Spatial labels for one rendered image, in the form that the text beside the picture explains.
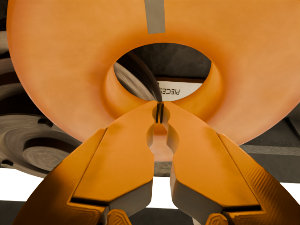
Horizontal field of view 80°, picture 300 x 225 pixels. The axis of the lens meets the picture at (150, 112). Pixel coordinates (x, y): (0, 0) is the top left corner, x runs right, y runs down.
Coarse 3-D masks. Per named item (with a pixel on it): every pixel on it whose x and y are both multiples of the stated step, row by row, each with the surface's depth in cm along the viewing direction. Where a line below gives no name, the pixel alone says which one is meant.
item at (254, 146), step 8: (248, 144) 510; (256, 144) 512; (264, 144) 513; (272, 144) 514; (280, 144) 516; (288, 144) 517; (296, 144) 518; (248, 152) 538; (256, 152) 536; (264, 152) 535; (272, 152) 533; (280, 152) 532; (288, 152) 531; (296, 152) 529
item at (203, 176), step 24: (168, 120) 11; (192, 120) 10; (168, 144) 10; (192, 144) 8; (216, 144) 8; (192, 168) 7; (216, 168) 7; (192, 192) 6; (216, 192) 6; (240, 192) 6; (192, 216) 7
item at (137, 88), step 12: (0, 36) 28; (0, 48) 29; (120, 60) 34; (132, 60) 37; (120, 72) 32; (132, 72) 33; (144, 72) 39; (132, 84) 34; (144, 84) 34; (144, 96) 36; (156, 96) 43
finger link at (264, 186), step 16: (224, 144) 8; (240, 160) 8; (256, 176) 7; (272, 176) 7; (256, 192) 6; (272, 192) 6; (288, 192) 6; (272, 208) 6; (288, 208) 6; (240, 224) 5; (256, 224) 5; (272, 224) 5; (288, 224) 5
